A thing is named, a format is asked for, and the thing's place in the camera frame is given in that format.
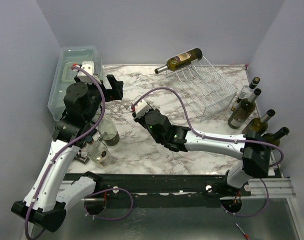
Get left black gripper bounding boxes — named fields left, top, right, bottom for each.
left=75, top=74, right=123, bottom=122

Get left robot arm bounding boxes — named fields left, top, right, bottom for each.
left=11, top=74, right=124, bottom=233

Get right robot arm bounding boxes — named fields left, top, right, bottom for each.
left=132, top=109, right=271, bottom=196

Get tall clear glass bottle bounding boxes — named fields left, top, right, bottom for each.
left=97, top=115, right=120, bottom=147

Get clear corked liquor bottle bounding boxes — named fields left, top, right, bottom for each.
left=85, top=136, right=111, bottom=168

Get wine bottle on rack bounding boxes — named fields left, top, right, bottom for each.
left=154, top=48, right=203, bottom=74

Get green bottle with cream label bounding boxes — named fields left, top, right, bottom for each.
left=228, top=88, right=262, bottom=129

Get clear bottle black cap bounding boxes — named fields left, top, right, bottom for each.
left=231, top=77, right=261, bottom=111

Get green bottle silver foil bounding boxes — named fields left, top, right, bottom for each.
left=241, top=109, right=276, bottom=135

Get dark green front bottle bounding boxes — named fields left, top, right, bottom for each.
left=262, top=127, right=290, bottom=147

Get clear plastic storage bin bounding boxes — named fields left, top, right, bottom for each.
left=47, top=45, right=102, bottom=121

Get small black metal stand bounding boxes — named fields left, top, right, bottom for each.
left=75, top=128, right=99, bottom=165

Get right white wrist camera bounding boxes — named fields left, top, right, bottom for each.
left=132, top=100, right=153, bottom=119

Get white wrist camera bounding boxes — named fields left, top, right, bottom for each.
left=132, top=100, right=153, bottom=119
left=72, top=61, right=101, bottom=84

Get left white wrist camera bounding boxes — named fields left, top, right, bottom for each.
left=72, top=61, right=101, bottom=84

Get white wire wine rack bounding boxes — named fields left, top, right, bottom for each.
left=165, top=57, right=237, bottom=122

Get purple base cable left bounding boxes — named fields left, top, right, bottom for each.
left=84, top=186, right=134, bottom=221

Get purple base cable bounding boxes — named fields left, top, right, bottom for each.
left=84, top=186, right=134, bottom=221
left=220, top=177, right=271, bottom=218

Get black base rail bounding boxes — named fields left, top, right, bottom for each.
left=66, top=169, right=252, bottom=210

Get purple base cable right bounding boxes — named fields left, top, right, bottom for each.
left=220, top=177, right=271, bottom=218

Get red handled screwdriver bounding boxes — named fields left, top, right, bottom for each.
left=235, top=223, right=251, bottom=240

